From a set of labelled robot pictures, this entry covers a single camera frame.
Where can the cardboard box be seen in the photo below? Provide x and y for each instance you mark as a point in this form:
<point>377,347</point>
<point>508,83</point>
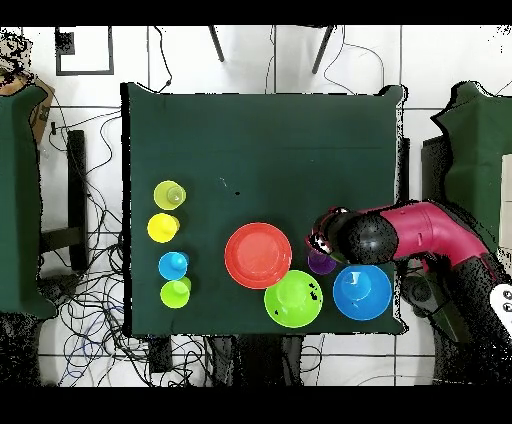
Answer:
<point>42,114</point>

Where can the black box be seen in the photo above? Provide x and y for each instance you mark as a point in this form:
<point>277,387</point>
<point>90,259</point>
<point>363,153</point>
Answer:
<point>434,168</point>

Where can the black power strip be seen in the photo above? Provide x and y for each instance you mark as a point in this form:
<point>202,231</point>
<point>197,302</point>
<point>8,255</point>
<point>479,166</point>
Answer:
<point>160,356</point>

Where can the blue cup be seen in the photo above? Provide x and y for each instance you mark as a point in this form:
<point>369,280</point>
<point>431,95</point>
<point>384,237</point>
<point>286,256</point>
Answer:
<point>172,266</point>

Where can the orange bowl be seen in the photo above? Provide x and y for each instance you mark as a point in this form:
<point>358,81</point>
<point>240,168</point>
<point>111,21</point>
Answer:
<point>258,256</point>

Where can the dark green tablecloth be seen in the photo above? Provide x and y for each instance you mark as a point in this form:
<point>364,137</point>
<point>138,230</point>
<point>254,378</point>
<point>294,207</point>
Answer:
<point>260,140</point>

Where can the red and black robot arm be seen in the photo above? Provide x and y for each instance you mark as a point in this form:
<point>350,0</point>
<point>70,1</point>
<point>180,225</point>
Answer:
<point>420,232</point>

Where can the black floor stand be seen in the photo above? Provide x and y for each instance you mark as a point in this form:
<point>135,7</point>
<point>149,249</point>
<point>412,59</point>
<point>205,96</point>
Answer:
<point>78,200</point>

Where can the green cloth covered table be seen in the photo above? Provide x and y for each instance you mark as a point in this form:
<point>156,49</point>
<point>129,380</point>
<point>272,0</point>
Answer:
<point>20,200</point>
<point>476,160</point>

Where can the green cup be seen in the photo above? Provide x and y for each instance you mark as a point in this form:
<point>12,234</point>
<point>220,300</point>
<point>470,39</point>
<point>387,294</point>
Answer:
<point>174,295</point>

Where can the yellow cup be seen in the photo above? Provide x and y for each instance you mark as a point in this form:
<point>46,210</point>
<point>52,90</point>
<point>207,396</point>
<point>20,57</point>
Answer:
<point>169,195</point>
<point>162,228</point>

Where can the black square floor frame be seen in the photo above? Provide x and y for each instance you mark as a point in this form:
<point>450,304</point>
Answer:
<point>64,43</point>

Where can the green bowl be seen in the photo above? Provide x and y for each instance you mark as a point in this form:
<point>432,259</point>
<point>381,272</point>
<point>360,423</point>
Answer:
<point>294,300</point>

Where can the large blue bowl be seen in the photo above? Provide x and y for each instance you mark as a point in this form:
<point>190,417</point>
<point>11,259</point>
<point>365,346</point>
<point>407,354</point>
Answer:
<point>362,294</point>

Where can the black tripod leg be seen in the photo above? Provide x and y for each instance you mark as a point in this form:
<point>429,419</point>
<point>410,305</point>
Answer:
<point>322,50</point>
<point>216,44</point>

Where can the purple cup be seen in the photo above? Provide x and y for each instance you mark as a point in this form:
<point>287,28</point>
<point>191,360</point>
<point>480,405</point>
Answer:
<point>320,264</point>

